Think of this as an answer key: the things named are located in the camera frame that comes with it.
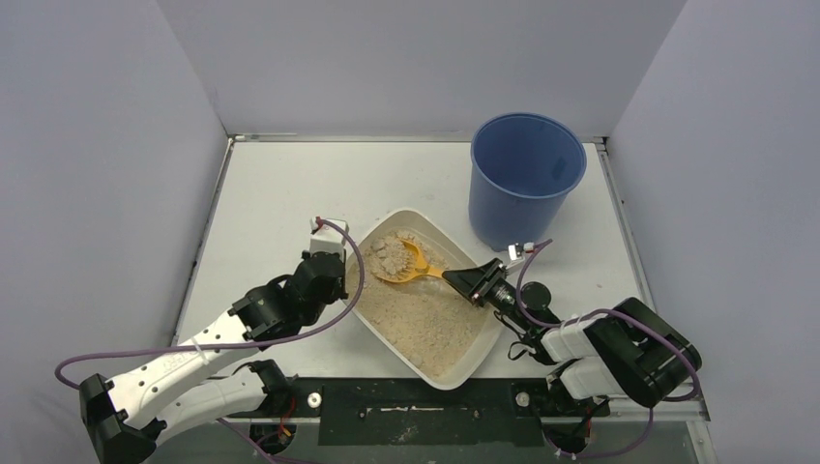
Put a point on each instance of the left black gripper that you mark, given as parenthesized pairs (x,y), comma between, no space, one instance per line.
(326,268)

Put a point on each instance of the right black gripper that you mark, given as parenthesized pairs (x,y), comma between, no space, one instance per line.
(488,285)

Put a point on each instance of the orange plastic litter scoop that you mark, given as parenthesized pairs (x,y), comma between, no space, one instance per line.
(406,265)

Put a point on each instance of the white plastic litter tray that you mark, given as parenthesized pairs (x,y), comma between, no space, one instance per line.
(412,219)

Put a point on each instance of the blue plastic bucket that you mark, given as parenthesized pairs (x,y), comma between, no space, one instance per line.
(523,167)

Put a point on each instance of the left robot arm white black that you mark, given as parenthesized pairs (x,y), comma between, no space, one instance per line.
(129,415)

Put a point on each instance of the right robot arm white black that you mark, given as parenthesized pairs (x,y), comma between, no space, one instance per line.
(627,350)

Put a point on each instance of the beige cat litter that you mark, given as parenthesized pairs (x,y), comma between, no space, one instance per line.
(425,321)

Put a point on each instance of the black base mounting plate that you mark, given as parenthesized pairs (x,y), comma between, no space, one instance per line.
(381,412)

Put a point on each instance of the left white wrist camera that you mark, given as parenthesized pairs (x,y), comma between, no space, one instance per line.
(325,238)

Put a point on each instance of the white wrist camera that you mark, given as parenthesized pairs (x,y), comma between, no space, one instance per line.
(519,251)
(325,238)

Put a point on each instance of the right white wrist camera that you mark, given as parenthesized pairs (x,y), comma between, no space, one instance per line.
(519,251)

